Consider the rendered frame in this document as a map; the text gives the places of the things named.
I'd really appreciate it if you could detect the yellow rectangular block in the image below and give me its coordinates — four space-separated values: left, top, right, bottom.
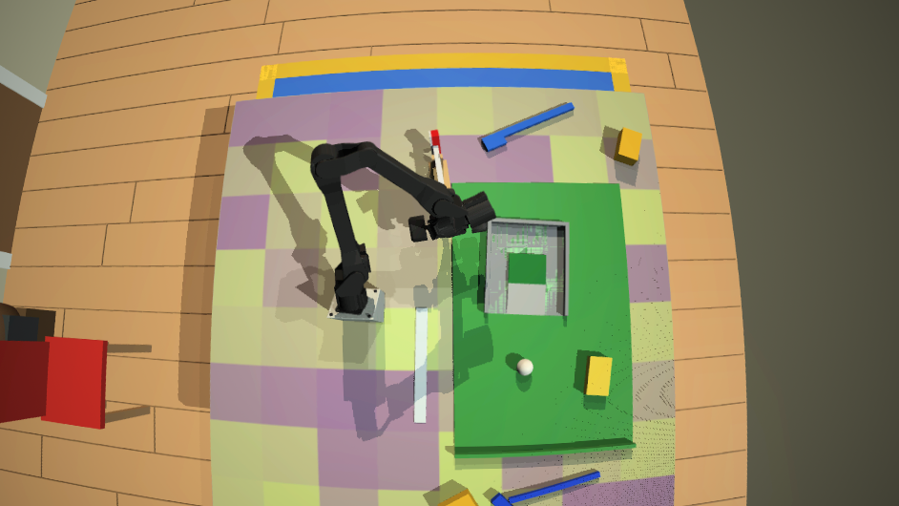
437 489 479 506
614 128 642 166
583 355 613 396

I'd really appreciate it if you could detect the white golf ball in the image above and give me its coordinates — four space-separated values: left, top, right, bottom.
516 359 533 375

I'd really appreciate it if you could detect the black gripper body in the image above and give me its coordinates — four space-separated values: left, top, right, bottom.
408 215 488 242

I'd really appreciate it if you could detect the green flat mat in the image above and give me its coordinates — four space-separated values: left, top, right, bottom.
451 182 633 453

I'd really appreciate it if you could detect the white flat bar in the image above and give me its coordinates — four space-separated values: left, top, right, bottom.
414 308 428 423

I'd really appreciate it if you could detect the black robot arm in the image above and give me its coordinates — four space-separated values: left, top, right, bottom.
310 141 496 315

